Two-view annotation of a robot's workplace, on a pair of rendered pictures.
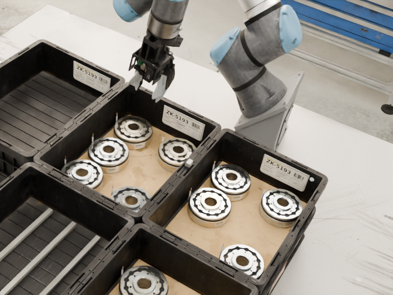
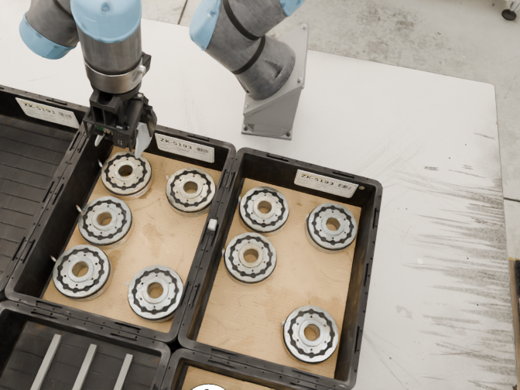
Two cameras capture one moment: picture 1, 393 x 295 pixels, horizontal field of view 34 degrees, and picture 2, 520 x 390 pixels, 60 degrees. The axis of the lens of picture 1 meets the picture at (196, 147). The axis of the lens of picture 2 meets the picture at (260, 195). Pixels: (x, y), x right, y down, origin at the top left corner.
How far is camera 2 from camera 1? 0.83 m
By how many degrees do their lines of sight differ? 24
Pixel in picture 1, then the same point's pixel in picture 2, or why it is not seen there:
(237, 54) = (227, 32)
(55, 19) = not seen: outside the picture
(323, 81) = not seen: outside the picture
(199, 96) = (188, 70)
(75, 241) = (103, 370)
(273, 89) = (280, 62)
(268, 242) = (328, 279)
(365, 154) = (386, 92)
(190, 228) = (237, 294)
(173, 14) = (123, 59)
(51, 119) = (18, 186)
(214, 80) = not seen: hidden behind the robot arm
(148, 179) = (166, 239)
